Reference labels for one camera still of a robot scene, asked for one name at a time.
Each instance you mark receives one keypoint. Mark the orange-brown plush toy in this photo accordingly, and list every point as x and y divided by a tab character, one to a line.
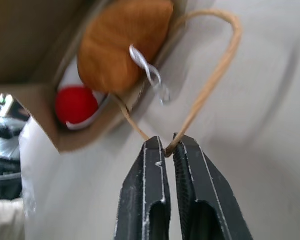
120	47

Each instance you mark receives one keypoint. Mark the red and white ball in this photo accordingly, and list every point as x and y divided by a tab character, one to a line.
75	105

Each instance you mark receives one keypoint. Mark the brown paper bag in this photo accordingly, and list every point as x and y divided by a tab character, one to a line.
22	45

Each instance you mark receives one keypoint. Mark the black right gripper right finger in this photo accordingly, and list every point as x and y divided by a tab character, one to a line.
205	190

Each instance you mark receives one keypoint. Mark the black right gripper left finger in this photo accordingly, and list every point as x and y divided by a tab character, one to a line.
140	190

